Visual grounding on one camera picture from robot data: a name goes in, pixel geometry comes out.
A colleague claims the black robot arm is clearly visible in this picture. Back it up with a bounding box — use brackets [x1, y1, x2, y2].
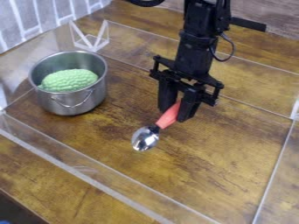
[150, 0, 233, 123]

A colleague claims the green bumpy toy gourd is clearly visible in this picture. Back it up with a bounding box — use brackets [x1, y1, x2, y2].
[39, 69, 99, 92]

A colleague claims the stainless steel pot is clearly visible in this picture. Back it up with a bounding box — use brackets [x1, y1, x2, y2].
[29, 51, 109, 116]

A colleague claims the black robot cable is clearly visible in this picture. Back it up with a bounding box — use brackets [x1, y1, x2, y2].
[126, 0, 166, 8]

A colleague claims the pink handled metal spoon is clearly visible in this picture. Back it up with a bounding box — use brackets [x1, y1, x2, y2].
[131, 101, 182, 151]

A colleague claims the clear acrylic corner bracket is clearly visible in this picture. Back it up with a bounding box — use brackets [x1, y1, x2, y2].
[70, 20, 110, 53]

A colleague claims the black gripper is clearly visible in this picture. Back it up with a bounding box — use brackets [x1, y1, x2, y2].
[150, 31, 225, 123]

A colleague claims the clear acrylic tray enclosure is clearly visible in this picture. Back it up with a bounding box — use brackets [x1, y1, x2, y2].
[3, 21, 299, 224]

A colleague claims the black strip on table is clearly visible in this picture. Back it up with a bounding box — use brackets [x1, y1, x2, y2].
[231, 17, 268, 32]

